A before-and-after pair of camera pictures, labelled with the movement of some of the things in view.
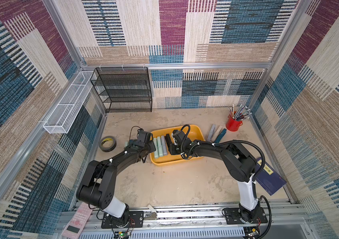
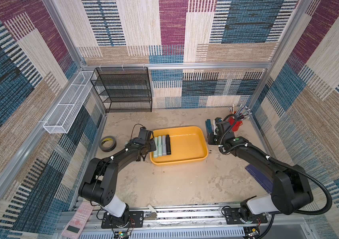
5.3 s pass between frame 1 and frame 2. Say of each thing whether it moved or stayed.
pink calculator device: stayed
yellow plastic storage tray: stayed
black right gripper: moved
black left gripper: stayed
